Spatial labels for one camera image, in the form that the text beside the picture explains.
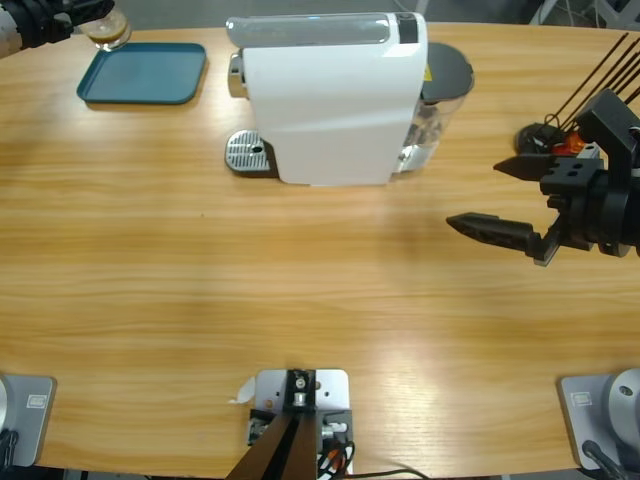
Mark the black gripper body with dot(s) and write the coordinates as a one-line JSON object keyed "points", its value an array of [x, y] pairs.
{"points": [[40, 20], [600, 210]]}

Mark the white capsule coffee machine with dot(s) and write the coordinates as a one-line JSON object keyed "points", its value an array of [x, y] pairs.
{"points": [[325, 110]]}

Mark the clear glass cup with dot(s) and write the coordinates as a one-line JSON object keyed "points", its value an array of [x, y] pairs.
{"points": [[110, 32]]}

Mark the black capsule holder with rods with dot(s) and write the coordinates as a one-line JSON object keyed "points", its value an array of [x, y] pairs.
{"points": [[532, 140]]}

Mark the grey metal device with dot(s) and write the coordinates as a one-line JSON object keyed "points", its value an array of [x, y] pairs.
{"points": [[332, 395]]}

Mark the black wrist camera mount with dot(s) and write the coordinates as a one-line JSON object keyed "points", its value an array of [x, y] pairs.
{"points": [[610, 127]]}

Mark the orange coffee capsule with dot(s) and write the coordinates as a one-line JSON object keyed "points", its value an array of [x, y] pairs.
{"points": [[575, 143]]}

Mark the grey coffee machine lever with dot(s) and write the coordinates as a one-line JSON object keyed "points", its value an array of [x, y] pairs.
{"points": [[300, 30]]}

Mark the teal plastic tray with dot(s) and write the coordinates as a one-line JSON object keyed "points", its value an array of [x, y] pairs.
{"points": [[150, 70]]}

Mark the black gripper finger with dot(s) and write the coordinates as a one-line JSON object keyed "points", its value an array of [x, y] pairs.
{"points": [[525, 167], [95, 9], [495, 231]]}

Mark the clear water tank black lid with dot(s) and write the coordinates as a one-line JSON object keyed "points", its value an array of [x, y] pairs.
{"points": [[447, 70]]}

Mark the white tape piece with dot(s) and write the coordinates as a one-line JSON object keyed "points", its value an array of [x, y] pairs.
{"points": [[245, 392]]}

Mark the black clamp bracket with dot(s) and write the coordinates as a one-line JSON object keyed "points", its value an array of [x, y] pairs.
{"points": [[256, 415]]}

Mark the red coffee capsule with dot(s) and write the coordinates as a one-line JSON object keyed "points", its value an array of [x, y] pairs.
{"points": [[558, 149]]}

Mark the grey metal frame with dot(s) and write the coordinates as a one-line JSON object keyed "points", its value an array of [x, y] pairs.
{"points": [[545, 10]]}

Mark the silver drip tray grate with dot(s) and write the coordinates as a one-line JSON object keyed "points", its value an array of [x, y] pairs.
{"points": [[242, 150]]}

